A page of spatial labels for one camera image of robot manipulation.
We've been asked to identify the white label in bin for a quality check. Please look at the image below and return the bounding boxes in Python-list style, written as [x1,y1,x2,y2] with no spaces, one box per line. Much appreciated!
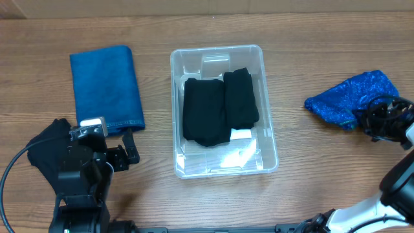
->
[230,129,252,140]

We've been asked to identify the blue sparkly fabric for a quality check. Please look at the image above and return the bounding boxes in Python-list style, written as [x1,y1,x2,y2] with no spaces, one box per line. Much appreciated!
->
[304,70,399,130]

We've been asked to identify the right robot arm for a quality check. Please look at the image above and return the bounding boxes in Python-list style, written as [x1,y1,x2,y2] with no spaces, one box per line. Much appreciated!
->
[295,94,413,232]

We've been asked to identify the large black cloth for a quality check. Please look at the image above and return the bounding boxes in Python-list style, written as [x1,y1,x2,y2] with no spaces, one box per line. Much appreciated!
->
[182,78,231,147]

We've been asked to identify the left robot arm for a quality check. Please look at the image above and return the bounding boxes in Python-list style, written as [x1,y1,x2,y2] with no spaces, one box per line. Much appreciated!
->
[49,125,140,233]

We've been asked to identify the blue towel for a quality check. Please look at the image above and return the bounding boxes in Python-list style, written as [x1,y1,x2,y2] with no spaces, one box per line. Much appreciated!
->
[69,45,145,136]

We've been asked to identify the small black cloth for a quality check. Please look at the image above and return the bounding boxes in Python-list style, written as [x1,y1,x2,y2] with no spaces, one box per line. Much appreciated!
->
[223,67,259,130]

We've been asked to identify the clear plastic storage bin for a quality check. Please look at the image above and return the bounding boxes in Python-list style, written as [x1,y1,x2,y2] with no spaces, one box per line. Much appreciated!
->
[170,45,279,179]

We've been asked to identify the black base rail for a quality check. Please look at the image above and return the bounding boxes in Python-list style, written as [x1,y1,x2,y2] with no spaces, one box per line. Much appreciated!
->
[135,223,305,233]

